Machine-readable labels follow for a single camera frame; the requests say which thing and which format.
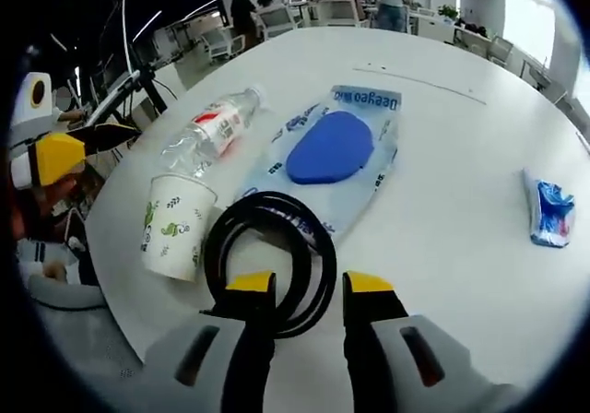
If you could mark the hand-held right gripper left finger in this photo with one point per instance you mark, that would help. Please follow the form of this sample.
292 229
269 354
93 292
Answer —
249 330

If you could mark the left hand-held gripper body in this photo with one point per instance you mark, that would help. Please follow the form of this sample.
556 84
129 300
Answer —
32 118

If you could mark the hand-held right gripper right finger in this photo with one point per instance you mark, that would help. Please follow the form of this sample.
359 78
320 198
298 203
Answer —
369 339

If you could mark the clear plastic water bottle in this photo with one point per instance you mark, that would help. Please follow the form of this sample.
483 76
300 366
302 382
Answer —
216 127

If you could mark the white paper cup green print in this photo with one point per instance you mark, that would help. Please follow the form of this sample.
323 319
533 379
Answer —
175 228

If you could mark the wet wipes pack blue lid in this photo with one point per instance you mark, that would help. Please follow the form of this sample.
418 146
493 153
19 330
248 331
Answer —
332 148

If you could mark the small blue tissue packet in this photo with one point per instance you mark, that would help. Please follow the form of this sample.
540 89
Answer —
551 212

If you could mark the laptop on stand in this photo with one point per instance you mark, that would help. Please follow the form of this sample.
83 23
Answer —
110 97

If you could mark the black tripod stand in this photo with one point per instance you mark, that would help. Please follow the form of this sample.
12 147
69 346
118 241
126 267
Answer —
149 88

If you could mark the white office chair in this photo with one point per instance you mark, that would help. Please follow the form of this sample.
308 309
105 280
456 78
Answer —
276 21
221 44
338 13

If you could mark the green potted plant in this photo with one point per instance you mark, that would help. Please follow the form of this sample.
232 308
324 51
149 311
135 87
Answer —
448 12

